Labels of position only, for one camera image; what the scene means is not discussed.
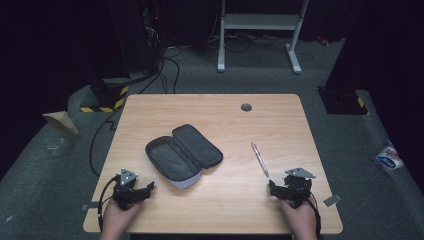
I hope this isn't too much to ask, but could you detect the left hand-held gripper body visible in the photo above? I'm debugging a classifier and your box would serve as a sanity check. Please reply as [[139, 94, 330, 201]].
[[112, 167, 142, 211]]

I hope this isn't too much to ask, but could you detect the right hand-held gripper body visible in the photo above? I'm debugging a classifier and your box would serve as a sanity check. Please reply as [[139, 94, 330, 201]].
[[281, 167, 317, 210]]

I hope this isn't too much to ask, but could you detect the silver pen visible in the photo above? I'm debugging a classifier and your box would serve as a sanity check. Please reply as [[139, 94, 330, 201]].
[[250, 141, 270, 178]]

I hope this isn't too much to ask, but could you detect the grey tape strip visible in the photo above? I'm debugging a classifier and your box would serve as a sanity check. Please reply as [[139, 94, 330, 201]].
[[322, 193, 343, 208], [80, 201, 101, 213]]

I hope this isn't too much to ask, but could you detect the black open pencil case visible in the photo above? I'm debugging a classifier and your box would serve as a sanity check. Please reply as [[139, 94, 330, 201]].
[[144, 123, 224, 190]]

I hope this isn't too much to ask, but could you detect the beige wedge block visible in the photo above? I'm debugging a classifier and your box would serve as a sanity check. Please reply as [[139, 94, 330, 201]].
[[42, 110, 80, 137]]

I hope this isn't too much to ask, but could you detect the white blue plastic packet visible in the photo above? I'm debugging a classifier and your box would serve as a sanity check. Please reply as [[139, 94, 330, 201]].
[[374, 141, 405, 173]]

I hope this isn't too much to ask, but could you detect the black stand base yellow mark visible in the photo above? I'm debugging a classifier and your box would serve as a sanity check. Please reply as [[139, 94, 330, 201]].
[[317, 86, 371, 117]]

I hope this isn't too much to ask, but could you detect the black yellow striped stand base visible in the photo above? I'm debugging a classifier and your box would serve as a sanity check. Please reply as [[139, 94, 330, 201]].
[[79, 77, 131, 114]]

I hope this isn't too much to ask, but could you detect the black computer tower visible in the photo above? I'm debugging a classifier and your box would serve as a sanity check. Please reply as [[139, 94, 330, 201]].
[[107, 0, 165, 76]]

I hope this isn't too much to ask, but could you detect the white metal stand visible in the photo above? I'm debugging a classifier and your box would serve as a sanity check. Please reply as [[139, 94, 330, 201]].
[[216, 0, 310, 75]]

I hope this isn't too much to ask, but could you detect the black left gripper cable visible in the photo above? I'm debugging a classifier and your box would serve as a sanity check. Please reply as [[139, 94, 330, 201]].
[[96, 175, 118, 233]]

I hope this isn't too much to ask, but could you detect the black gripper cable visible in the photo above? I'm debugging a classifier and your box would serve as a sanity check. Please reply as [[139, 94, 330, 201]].
[[307, 191, 323, 240], [96, 175, 118, 233]]

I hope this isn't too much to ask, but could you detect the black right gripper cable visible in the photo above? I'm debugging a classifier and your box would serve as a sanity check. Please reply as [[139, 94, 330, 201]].
[[307, 191, 323, 240]]

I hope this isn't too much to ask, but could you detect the black floor cable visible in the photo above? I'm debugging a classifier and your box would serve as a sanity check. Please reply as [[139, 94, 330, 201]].
[[88, 46, 182, 178]]

